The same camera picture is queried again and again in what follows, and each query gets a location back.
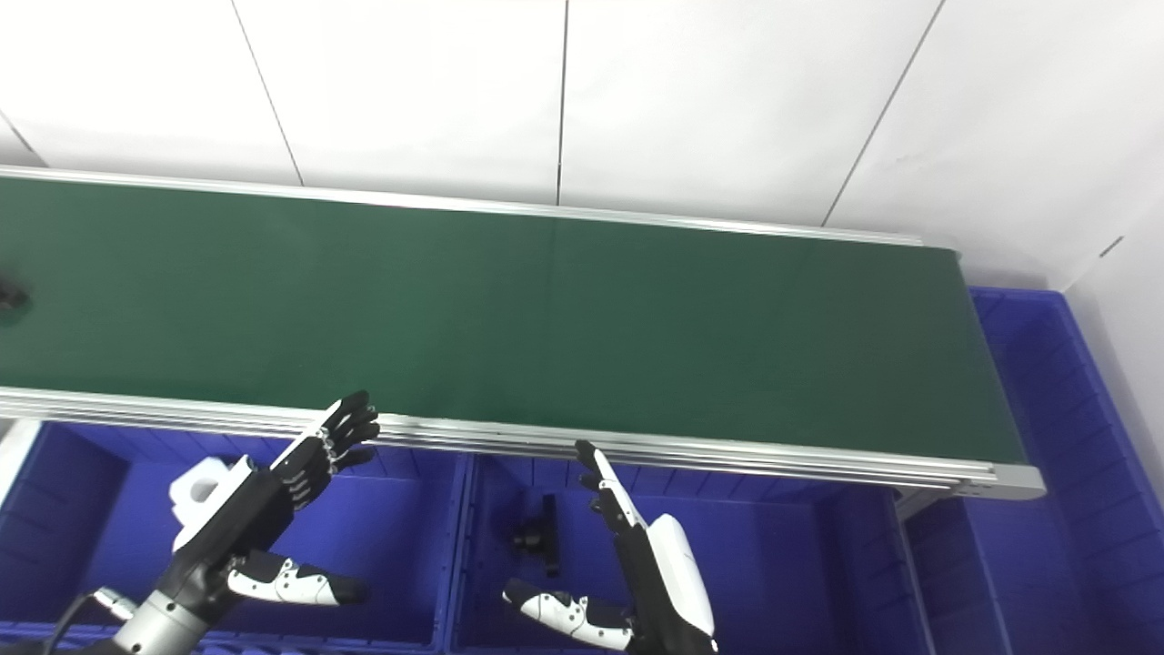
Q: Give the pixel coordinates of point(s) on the white block part with hole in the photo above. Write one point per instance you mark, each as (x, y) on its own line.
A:
(227, 473)

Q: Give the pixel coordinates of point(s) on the black flanged part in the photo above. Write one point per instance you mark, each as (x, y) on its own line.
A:
(11, 298)

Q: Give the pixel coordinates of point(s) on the large blue plastic bin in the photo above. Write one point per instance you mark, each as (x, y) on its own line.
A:
(1046, 509)

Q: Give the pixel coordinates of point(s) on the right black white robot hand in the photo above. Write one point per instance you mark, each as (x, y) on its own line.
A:
(677, 582)

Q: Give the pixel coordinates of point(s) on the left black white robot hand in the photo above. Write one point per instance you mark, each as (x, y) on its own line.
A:
(255, 509)

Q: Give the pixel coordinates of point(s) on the white board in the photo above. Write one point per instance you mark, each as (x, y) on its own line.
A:
(14, 455)

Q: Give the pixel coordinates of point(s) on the black bracket part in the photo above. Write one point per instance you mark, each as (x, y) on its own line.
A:
(549, 537)

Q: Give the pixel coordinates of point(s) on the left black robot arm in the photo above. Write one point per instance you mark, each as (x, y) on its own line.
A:
(159, 628)

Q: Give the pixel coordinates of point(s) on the green conveyor belt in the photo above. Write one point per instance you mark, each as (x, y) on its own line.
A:
(727, 455)
(546, 327)

